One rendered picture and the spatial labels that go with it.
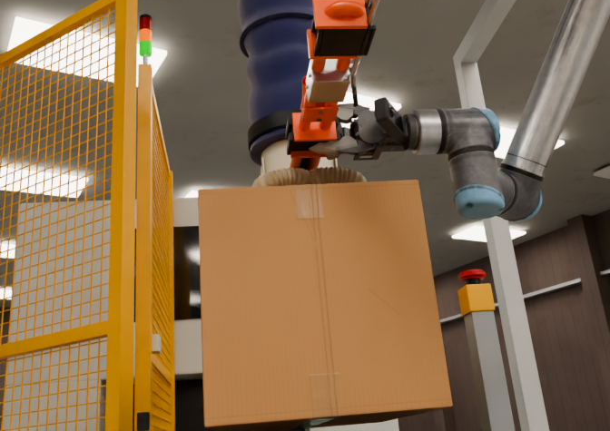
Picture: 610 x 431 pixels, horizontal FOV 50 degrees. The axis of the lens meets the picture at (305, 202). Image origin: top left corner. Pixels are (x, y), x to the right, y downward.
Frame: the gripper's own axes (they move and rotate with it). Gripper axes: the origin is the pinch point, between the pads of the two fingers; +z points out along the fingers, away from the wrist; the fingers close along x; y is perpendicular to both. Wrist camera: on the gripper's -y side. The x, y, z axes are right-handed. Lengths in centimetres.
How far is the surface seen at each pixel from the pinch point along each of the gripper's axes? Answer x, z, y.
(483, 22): 191, -155, 227
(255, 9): 42.9, 8.0, 19.7
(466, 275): -19, -44, 48
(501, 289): 26, -154, 275
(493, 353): -39, -47, 47
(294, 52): 28.5, 0.0, 16.3
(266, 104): 16.5, 7.1, 19.2
